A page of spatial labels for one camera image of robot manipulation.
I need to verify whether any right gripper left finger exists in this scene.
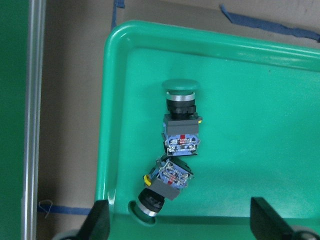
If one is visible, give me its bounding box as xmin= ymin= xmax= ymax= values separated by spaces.
xmin=75 ymin=199 xmax=110 ymax=240

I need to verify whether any green plastic tray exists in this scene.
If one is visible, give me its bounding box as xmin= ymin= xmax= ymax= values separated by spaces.
xmin=95 ymin=21 xmax=320 ymax=240

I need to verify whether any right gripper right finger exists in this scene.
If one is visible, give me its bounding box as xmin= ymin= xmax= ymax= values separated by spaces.
xmin=249 ymin=197 xmax=303 ymax=240

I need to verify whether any green push button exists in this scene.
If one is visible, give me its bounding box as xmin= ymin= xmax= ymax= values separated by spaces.
xmin=162 ymin=79 xmax=203 ymax=157
xmin=128 ymin=155 xmax=194 ymax=225

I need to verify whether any green conveyor belt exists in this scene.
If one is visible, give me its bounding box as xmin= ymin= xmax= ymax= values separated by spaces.
xmin=0 ymin=0 xmax=46 ymax=240

